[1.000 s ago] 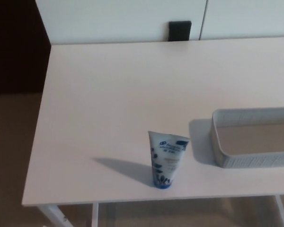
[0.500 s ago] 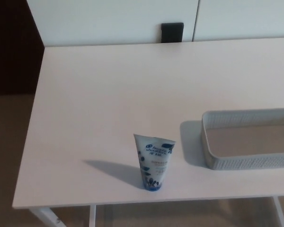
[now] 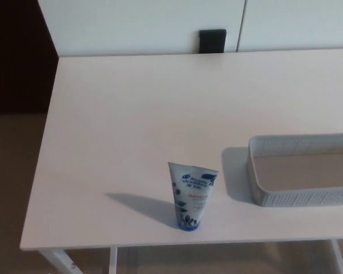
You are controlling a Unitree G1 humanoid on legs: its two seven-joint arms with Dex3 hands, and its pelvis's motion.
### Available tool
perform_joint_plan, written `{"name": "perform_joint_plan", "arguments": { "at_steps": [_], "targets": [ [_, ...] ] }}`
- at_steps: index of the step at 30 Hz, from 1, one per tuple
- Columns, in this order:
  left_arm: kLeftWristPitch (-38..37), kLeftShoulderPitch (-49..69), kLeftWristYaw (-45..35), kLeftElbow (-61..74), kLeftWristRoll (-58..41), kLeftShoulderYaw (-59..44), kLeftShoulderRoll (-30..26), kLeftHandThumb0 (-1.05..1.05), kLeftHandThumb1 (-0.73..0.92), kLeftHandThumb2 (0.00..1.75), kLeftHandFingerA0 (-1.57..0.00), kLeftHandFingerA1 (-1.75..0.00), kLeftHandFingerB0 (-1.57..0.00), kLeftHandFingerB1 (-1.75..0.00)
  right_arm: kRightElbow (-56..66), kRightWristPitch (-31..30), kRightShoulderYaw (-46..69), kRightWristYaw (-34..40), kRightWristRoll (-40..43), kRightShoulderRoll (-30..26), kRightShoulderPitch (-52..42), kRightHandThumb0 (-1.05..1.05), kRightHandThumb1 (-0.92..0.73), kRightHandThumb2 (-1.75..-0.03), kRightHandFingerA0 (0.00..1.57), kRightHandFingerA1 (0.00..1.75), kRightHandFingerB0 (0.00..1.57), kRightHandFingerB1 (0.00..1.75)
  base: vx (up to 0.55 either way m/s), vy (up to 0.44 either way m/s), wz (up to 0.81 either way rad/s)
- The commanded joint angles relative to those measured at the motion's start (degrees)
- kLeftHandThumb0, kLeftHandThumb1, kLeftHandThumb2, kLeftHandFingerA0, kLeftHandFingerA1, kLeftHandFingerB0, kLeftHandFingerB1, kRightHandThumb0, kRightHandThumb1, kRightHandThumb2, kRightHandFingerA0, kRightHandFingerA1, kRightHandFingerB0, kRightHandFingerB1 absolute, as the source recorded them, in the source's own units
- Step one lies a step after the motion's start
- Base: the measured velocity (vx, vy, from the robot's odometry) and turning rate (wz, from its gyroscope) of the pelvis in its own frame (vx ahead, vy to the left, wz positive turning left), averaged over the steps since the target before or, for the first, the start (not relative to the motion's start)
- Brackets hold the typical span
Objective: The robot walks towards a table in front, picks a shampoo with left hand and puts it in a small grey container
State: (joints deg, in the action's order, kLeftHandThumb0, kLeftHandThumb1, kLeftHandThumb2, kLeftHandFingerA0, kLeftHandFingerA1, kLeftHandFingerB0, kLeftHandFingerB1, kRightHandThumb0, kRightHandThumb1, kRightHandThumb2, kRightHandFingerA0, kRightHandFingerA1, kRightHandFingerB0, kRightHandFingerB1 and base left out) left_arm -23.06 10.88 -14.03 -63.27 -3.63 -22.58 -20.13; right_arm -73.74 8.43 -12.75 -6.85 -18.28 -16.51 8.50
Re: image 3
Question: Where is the small grey mesh container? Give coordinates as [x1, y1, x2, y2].
[247, 132, 343, 207]

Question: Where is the white blue shampoo tube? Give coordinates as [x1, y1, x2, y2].
[167, 161, 220, 231]

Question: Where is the white table frame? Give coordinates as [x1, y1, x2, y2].
[38, 239, 343, 274]

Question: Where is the white partition panel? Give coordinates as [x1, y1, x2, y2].
[236, 0, 343, 53]
[37, 0, 248, 57]

